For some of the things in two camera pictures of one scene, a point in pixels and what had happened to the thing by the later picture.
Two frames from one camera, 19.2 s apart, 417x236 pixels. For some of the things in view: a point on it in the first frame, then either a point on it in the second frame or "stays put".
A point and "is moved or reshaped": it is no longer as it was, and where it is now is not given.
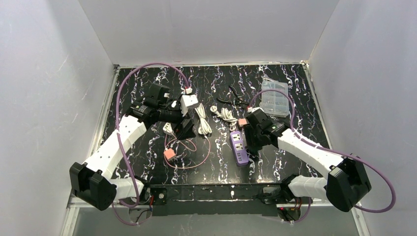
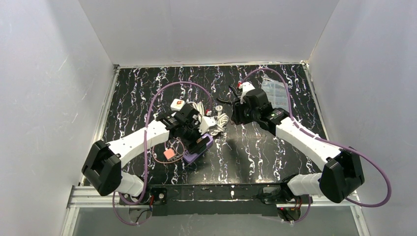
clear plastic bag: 275,102 stays put
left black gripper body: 184,120 to 198,142
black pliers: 238,102 stays put
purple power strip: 240,152 to 189,158
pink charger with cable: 169,155 is moved or reshaped
